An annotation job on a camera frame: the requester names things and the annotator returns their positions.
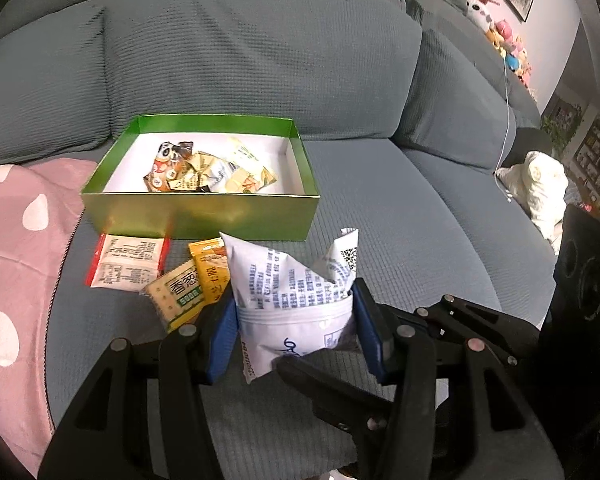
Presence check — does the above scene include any row of plush toys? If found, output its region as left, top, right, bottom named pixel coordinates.
left=466, top=0, right=532, bottom=88

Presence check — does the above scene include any orange panda snack packet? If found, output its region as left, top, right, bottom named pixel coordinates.
left=143, top=141, right=194, bottom=192

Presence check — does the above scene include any white blue text packet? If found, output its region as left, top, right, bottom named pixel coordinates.
left=221, top=229, right=358, bottom=382

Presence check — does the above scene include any green cardboard box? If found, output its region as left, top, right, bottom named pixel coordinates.
left=81, top=114, right=320, bottom=240

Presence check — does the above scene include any orange rice cracker packet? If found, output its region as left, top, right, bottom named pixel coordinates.
left=170, top=152, right=228, bottom=193

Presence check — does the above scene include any red white snack packet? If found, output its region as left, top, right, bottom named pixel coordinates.
left=85, top=234, right=170, bottom=292

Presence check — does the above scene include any grey fabric sofa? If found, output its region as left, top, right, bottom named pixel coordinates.
left=0, top=0, right=562, bottom=480

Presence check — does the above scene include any scallion cracker packet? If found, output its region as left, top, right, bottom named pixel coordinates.
left=142, top=259, right=210, bottom=333

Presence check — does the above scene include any yellow brown snack bar packet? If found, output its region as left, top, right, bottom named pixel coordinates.
left=188, top=237, right=230, bottom=304

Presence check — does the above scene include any cream green oat packet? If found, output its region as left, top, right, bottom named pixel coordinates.
left=214, top=136, right=277, bottom=193

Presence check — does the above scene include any pink polka dot blanket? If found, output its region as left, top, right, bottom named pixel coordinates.
left=0, top=158, right=95, bottom=474

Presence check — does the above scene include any black camera module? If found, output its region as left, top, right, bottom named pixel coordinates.
left=531, top=206, right=600, bottom=479

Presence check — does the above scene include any cream plush pillow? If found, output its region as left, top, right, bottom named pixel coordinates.
left=495, top=151, right=569, bottom=252

